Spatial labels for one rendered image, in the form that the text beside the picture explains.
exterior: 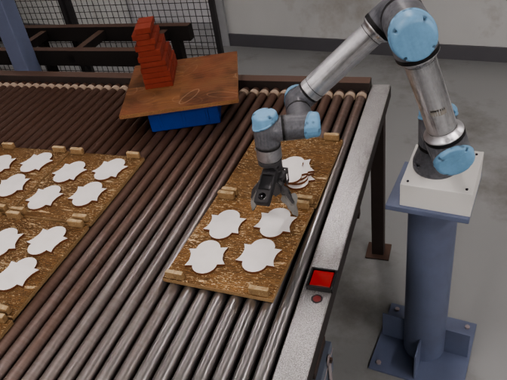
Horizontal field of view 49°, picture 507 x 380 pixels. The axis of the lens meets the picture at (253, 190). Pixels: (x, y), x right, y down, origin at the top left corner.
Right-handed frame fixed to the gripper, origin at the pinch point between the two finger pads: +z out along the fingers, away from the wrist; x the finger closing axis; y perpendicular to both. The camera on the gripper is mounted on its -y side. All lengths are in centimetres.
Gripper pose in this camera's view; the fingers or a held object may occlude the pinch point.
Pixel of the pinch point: (274, 215)
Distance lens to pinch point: 177.2
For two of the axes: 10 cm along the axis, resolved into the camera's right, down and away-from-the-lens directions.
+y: 3.6, -5.8, 7.3
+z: 1.2, 8.1, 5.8
